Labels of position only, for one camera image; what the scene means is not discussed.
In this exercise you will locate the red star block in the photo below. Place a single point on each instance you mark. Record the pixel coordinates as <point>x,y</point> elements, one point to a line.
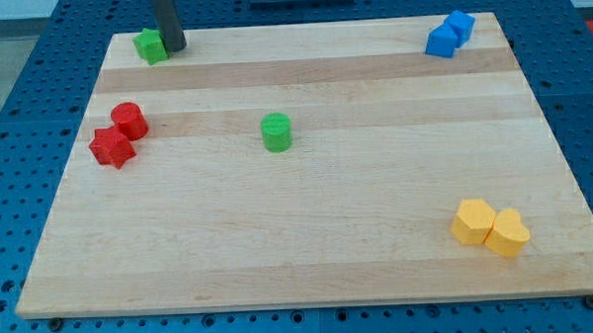
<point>111,147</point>

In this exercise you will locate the green star block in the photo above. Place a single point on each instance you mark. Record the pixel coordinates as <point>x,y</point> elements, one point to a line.
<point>150,46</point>

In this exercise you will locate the wooden board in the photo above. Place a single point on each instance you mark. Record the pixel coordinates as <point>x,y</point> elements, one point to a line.
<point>386,143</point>

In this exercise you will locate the green cylinder block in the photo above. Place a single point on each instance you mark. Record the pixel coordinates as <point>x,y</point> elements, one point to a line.
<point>276,131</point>

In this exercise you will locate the red cylinder block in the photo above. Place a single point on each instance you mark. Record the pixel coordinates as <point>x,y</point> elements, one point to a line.
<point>129,120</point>

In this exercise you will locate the yellow hexagon block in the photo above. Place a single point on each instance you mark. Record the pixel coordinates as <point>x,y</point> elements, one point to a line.
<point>473,221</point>

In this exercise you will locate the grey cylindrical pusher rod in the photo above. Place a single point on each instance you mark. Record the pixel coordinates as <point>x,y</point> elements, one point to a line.
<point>169,24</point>

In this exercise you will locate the blue pentagon block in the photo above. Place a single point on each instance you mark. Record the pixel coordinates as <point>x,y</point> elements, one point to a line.
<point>442,41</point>

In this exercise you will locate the blue cube block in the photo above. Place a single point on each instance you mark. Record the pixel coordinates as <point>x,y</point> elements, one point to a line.
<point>461,24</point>

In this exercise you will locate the yellow heart block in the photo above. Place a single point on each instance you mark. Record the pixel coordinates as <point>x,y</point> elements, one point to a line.
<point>508,235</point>

